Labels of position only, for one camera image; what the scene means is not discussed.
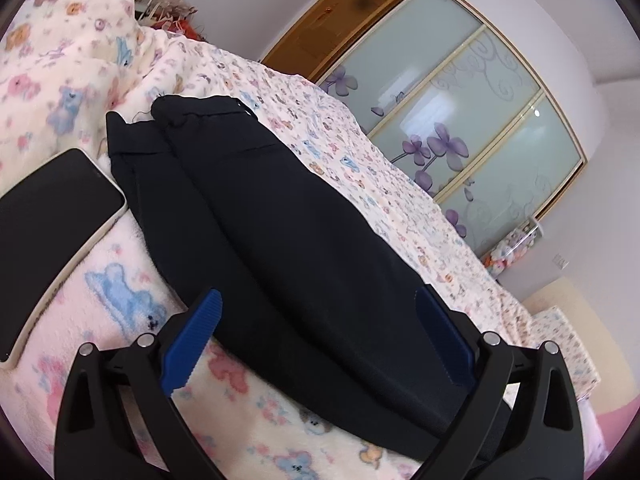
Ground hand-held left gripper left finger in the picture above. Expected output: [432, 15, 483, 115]
[54, 288, 228, 480]

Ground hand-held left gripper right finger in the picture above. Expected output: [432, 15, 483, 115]
[412, 284, 586, 480]

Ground black pants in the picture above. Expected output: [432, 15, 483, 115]
[105, 94, 501, 461]

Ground clear tube of plush toys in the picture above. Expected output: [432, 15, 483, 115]
[482, 220, 543, 278]

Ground animal print pillow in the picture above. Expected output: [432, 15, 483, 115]
[527, 305, 601, 401]

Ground cream headboard panel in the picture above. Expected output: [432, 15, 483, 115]
[520, 276, 636, 406]

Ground black smartphone in white case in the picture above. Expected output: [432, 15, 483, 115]
[0, 148, 127, 365]

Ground pink headboard panel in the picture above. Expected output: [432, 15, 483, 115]
[592, 396, 640, 463]

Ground wardrobe with floral glass doors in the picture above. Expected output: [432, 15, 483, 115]
[312, 0, 587, 258]

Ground animal print fleece blanket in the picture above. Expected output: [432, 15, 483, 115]
[0, 0, 536, 480]

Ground wooden door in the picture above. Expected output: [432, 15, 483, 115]
[260, 0, 393, 83]

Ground colourful cloth pile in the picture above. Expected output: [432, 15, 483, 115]
[142, 0, 211, 42]

